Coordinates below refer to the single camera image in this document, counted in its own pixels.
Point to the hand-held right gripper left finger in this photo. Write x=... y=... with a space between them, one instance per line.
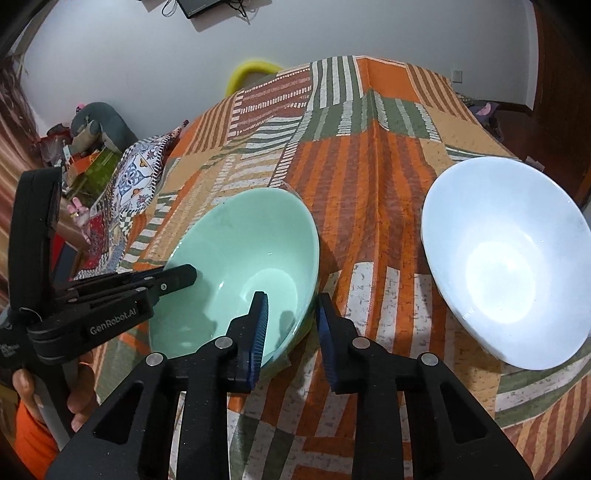
x=258 y=332

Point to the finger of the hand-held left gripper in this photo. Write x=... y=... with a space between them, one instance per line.
x=124 y=278
x=178 y=278

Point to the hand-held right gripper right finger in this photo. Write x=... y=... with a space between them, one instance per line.
x=325 y=334

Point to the green bowl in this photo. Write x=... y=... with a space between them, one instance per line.
x=240 y=240

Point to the white bowl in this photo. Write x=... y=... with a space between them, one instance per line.
x=498 y=221

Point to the person's left hand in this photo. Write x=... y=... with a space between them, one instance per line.
x=83 y=392

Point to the pink bunny toy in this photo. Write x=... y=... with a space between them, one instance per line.
x=79 y=219

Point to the orange box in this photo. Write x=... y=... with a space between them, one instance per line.
x=81 y=166

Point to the green box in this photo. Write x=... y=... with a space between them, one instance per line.
x=99 y=173

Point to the patterned patchwork quilt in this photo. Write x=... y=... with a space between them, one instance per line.
x=134 y=184

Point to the brown striped curtain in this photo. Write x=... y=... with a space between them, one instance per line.
x=16 y=120

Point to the grey plush toy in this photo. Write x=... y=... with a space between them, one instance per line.
x=101 y=122

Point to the orange striped blanket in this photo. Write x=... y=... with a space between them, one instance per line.
x=369 y=175

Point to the orange garment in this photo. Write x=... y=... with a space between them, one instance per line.
x=34 y=438

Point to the yellow curved object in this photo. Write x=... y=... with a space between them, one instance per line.
x=249 y=69

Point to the wooden door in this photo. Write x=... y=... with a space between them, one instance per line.
x=568 y=92

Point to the white wall socket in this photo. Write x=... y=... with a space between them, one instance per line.
x=457 y=76

